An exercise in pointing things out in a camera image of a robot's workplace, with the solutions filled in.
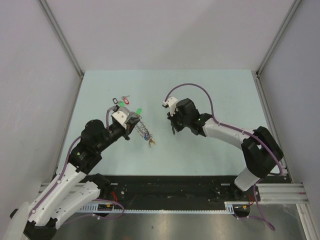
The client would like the red tag key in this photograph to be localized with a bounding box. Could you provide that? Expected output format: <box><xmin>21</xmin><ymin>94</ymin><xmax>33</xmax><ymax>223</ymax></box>
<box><xmin>121</xmin><ymin>95</ymin><xmax>130</xmax><ymax>105</ymax></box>

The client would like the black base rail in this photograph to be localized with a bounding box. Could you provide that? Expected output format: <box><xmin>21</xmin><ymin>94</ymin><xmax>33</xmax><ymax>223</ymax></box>
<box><xmin>105</xmin><ymin>175</ymin><xmax>261</xmax><ymax>206</ymax></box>

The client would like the green tag key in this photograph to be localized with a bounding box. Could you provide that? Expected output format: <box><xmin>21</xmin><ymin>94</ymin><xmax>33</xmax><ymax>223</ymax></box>
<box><xmin>118</xmin><ymin>101</ymin><xmax>125</xmax><ymax>107</ymax></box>
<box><xmin>136</xmin><ymin>108</ymin><xmax>142</xmax><ymax>115</ymax></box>

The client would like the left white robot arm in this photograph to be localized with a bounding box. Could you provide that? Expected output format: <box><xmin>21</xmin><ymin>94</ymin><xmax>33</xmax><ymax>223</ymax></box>
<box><xmin>4</xmin><ymin>113</ymin><xmax>140</xmax><ymax>240</ymax></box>

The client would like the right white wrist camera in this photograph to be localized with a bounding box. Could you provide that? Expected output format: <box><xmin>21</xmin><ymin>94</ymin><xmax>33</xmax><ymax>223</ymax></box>
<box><xmin>162</xmin><ymin>97</ymin><xmax>178</xmax><ymax>117</ymax></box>

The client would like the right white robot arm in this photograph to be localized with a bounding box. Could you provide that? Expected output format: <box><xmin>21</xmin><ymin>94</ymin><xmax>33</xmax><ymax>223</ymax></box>
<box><xmin>162</xmin><ymin>97</ymin><xmax>284</xmax><ymax>201</ymax></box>

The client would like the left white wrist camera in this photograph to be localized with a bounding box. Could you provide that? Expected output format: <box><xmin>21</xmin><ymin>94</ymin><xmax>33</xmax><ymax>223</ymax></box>
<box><xmin>111</xmin><ymin>106</ymin><xmax>131</xmax><ymax>130</ymax></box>

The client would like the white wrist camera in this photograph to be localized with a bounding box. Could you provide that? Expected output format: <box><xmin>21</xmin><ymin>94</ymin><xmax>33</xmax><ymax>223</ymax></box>
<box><xmin>111</xmin><ymin>106</ymin><xmax>131</xmax><ymax>130</ymax></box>
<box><xmin>162</xmin><ymin>97</ymin><xmax>178</xmax><ymax>117</ymax></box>

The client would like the metal disc keyring organiser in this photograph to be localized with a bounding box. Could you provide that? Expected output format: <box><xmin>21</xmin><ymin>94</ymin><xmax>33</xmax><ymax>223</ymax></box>
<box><xmin>134</xmin><ymin>112</ymin><xmax>156</xmax><ymax>148</ymax></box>

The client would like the white slotted cable duct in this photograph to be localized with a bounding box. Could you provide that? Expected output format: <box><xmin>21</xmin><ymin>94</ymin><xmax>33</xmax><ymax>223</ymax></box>
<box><xmin>79</xmin><ymin>201</ymin><xmax>248</xmax><ymax>215</ymax></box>

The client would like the green tag key lower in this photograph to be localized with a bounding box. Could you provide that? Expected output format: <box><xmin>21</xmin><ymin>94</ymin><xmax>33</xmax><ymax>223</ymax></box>
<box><xmin>136</xmin><ymin>108</ymin><xmax>142</xmax><ymax>115</ymax></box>

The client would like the green tag key upper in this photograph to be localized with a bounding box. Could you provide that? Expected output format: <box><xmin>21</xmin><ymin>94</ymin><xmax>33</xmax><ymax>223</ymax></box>
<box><xmin>118</xmin><ymin>101</ymin><xmax>125</xmax><ymax>107</ymax></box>

